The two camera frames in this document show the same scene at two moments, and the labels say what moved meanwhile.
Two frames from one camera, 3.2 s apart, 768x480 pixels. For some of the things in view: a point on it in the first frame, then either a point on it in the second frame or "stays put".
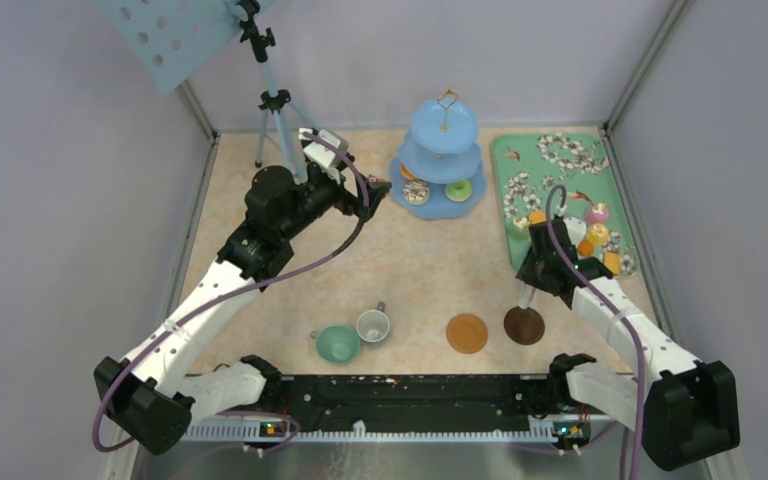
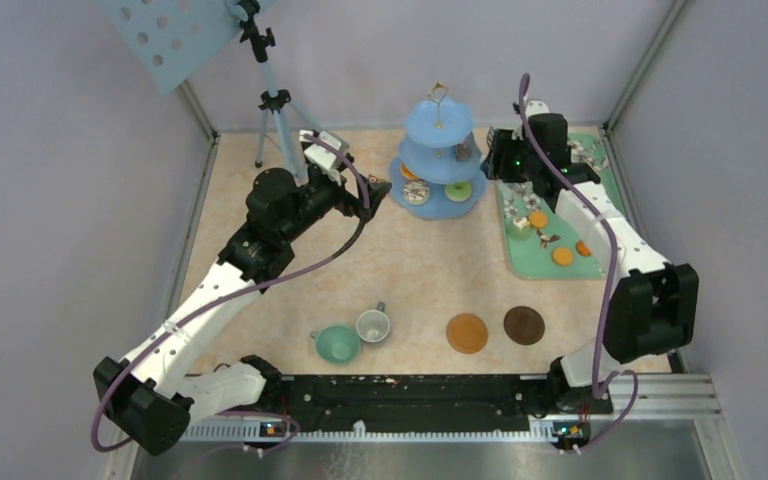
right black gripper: (527, 272) to (496, 166)
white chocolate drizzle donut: (416, 192) stays put
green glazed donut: (458, 191) stays put
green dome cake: (519, 232) stays put
